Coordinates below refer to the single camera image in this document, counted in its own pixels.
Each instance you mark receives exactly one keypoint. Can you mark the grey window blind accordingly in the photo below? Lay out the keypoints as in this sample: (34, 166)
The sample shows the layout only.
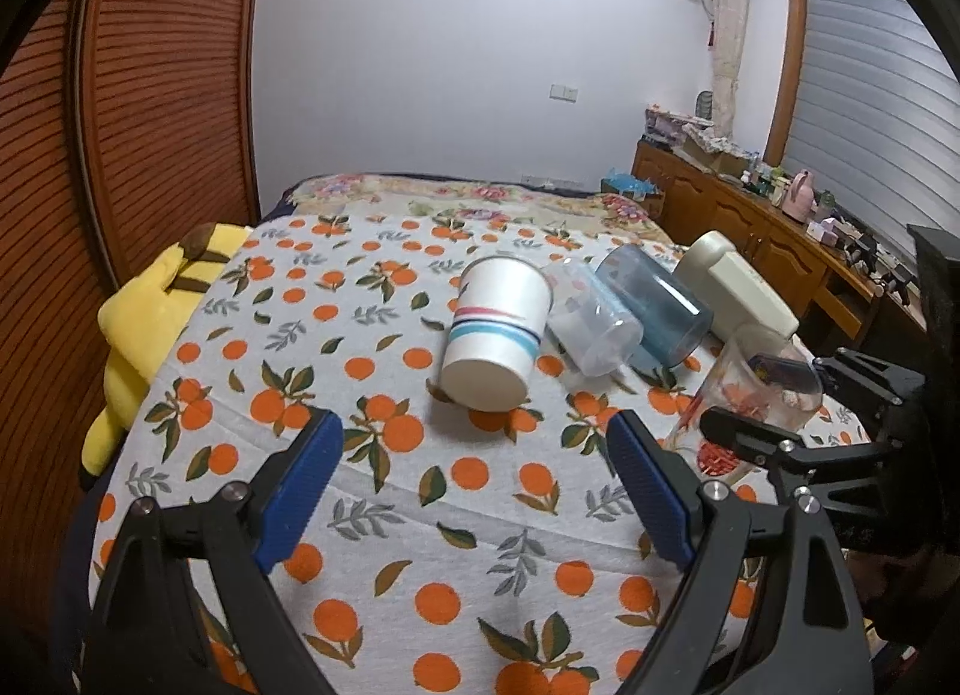
(876, 117)

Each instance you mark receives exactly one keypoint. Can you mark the floral bed blanket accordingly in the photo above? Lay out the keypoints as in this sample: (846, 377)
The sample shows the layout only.
(394, 195)

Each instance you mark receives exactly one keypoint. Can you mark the blue item box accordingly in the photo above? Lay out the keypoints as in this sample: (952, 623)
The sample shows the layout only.
(644, 192)

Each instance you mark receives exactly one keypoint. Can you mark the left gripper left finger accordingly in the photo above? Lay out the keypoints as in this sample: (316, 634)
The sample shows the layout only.
(146, 633)

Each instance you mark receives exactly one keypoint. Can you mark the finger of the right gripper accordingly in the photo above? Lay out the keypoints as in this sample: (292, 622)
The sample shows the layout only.
(773, 448)
(846, 376)

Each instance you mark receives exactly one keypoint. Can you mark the yellow plush toy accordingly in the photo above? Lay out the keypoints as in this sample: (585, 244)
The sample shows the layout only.
(143, 321)

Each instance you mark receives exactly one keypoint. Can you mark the wooden sideboard cabinet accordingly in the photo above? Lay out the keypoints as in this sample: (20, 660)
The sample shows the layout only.
(836, 307)

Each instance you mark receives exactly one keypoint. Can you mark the clear plastic cup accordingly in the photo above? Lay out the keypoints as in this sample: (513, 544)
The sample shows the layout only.
(597, 329)

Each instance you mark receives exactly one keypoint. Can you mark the white wall switch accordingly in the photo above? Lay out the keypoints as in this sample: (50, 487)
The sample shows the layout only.
(563, 93)

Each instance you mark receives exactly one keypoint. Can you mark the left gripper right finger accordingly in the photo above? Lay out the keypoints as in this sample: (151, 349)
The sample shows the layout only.
(766, 603)

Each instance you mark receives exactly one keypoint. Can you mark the orange print tablecloth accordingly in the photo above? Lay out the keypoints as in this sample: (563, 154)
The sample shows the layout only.
(454, 551)

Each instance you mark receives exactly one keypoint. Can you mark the brown louvered wardrobe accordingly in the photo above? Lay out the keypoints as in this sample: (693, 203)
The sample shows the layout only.
(125, 123)

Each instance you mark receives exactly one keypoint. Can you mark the pink thermos jug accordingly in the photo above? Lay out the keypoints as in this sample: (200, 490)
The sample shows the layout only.
(799, 199)

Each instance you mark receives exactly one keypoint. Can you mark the clear glass red print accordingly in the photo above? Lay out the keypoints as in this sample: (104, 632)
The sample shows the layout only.
(731, 385)

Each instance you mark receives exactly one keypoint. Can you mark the cluttered boxes on sideboard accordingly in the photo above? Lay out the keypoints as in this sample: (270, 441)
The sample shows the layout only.
(695, 138)

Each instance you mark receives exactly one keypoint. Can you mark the blue translucent plastic cup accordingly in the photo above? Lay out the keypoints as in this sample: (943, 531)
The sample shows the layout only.
(674, 320)

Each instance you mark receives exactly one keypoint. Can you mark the white paper cup striped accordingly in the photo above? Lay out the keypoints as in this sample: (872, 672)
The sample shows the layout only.
(495, 334)

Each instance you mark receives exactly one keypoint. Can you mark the wrapped air conditioner pipe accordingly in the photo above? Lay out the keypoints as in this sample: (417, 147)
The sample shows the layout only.
(730, 19)

